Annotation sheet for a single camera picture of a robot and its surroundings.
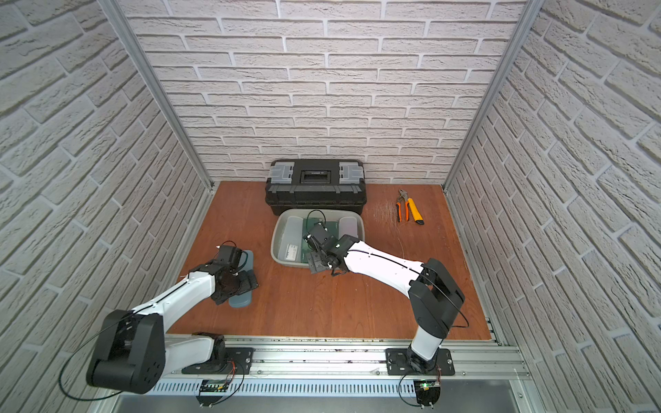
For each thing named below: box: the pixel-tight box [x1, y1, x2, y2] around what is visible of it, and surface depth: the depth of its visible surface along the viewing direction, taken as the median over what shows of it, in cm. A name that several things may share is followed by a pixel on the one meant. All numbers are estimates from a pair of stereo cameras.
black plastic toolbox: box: [265, 158, 368, 216], surface depth 100 cm
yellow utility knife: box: [407, 197, 425, 226], surface depth 112 cm
